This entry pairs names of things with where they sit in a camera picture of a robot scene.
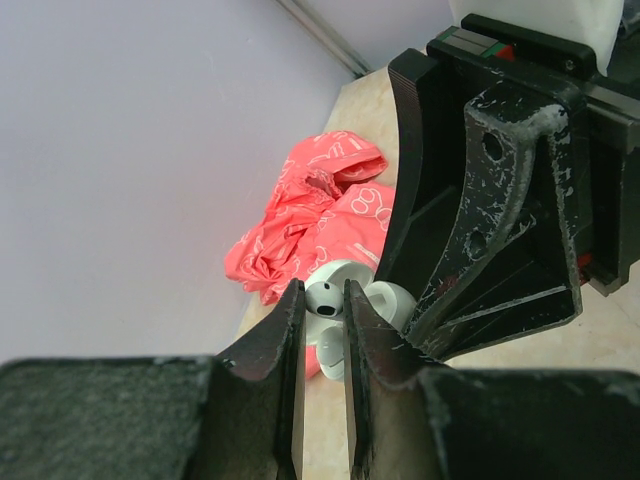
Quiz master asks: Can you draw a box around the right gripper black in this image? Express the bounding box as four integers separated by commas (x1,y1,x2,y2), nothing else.
406,14,639,360

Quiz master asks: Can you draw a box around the crumpled pink printed cloth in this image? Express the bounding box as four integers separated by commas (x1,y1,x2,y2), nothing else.
223,130,396,379

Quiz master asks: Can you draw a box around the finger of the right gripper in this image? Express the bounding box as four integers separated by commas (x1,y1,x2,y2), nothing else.
376,49,465,304

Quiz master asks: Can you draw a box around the white earbud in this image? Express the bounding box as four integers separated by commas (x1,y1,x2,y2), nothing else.
316,326,344,368
305,281,344,319

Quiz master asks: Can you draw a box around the right aluminium frame post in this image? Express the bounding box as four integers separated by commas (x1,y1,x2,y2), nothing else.
275,0,373,79

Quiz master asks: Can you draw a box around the white earbud charging case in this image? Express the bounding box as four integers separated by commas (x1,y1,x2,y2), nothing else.
302,259,418,381

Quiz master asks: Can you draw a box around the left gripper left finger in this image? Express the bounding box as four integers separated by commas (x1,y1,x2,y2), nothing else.
1,280,306,479

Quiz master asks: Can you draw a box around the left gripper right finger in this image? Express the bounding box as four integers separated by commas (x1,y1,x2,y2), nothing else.
342,278,640,480

